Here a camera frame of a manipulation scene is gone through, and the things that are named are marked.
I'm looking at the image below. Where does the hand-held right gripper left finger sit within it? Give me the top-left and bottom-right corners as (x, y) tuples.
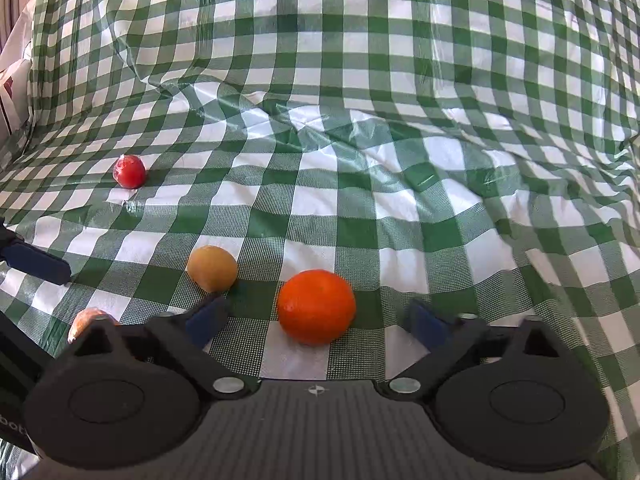
(47, 295), (262, 402)

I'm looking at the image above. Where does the tan longan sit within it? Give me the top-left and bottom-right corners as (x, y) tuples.
(187, 245), (239, 293)

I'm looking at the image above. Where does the red cherry tomato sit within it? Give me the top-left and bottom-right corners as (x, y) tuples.
(113, 155), (147, 190)

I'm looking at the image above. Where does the green checked tablecloth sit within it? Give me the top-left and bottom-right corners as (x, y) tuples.
(0, 0), (640, 480)

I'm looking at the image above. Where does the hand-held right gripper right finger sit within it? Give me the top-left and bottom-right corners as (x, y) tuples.
(382, 298), (577, 402)

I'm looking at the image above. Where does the bare tangerine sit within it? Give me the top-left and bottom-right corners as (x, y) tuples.
(277, 269), (357, 346)

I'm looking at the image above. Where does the plastic-wrapped orange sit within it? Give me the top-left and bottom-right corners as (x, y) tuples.
(67, 308), (122, 344)

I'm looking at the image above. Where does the printed white cloth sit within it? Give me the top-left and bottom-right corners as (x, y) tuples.
(0, 57), (32, 137)

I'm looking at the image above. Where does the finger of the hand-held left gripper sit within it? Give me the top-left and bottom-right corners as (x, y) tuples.
(0, 217), (72, 286)

